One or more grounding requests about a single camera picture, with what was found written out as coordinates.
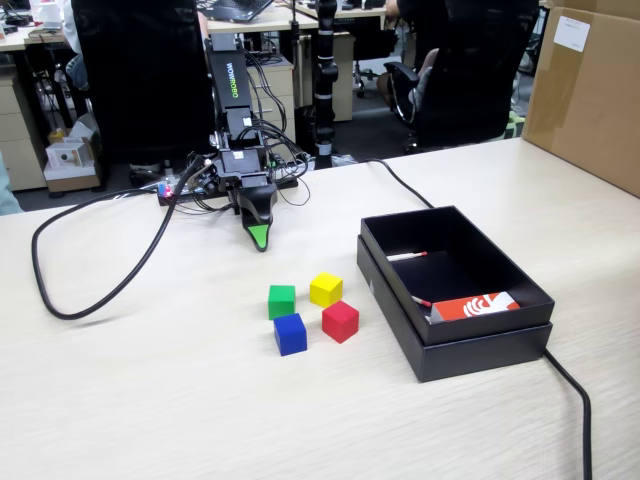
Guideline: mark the person in white shirt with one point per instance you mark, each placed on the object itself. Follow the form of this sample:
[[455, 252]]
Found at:
[[75, 70]]

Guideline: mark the white container pink label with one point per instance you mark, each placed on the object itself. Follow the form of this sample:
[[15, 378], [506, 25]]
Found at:
[[50, 15]]

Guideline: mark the person in dark clothes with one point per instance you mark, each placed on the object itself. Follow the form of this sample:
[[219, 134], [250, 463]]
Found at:
[[427, 70]]

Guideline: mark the black mesh office chair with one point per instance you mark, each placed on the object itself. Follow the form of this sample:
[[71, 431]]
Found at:
[[145, 75]]

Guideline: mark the orange white card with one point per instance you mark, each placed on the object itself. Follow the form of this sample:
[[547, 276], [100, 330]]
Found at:
[[455, 310]]

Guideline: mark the large brown cardboard box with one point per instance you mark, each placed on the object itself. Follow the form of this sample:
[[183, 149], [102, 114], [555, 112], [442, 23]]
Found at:
[[590, 110]]

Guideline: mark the green black floor item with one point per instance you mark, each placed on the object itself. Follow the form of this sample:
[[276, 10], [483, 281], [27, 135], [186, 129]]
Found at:
[[515, 127]]

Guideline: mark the beige office desk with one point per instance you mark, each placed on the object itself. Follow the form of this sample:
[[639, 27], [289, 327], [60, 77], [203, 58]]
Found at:
[[270, 22]]

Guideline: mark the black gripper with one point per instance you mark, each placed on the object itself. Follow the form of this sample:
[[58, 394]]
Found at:
[[240, 165]]

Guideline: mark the white orange product box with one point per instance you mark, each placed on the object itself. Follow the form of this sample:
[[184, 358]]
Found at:
[[65, 157]]

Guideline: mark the small open cardboard box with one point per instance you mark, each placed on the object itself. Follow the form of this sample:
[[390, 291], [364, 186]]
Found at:
[[70, 182]]

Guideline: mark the black cardboard box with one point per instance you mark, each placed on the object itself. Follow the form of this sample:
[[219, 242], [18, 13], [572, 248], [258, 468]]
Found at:
[[450, 275]]

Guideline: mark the black laptop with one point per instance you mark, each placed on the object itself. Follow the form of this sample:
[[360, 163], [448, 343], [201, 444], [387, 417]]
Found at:
[[235, 9]]

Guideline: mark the beige three drawer cabinet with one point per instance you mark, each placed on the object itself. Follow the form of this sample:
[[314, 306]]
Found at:
[[20, 125]]

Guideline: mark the red wooden cube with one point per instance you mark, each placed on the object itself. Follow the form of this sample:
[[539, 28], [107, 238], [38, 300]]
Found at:
[[340, 322]]

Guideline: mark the person in teal shirt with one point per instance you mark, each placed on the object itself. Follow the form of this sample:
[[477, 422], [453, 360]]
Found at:
[[7, 190]]

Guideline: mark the narrow beige cabinet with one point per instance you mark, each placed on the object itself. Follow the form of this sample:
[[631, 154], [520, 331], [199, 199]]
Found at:
[[345, 75]]

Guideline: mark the beige cabinet with lock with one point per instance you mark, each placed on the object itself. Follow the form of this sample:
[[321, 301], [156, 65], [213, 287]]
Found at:
[[282, 75]]

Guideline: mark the white stick red tip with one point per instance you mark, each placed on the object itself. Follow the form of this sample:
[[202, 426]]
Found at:
[[422, 301], [407, 256]]

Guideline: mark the beige desk with clutter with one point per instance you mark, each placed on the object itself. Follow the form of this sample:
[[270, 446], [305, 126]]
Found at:
[[12, 45]]

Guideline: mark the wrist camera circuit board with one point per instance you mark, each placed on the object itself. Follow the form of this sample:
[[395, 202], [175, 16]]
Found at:
[[206, 182]]

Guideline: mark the black open box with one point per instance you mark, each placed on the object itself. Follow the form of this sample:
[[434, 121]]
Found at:
[[480, 357]]

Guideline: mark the controller board pink light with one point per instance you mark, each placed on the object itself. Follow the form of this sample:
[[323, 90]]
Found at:
[[164, 190]]

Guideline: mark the black office chair with armrest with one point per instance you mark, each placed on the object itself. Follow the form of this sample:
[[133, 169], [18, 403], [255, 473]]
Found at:
[[475, 75]]

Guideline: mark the black pole white bands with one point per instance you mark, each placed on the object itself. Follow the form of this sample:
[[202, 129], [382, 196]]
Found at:
[[325, 100]]

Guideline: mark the green wooden cube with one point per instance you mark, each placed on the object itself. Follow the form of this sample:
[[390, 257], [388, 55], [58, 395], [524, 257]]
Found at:
[[281, 305]]

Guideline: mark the blue wooden cube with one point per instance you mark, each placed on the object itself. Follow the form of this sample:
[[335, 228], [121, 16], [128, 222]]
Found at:
[[290, 337]]

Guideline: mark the yellow wooden cube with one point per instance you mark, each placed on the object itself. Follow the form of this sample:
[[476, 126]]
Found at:
[[325, 292]]

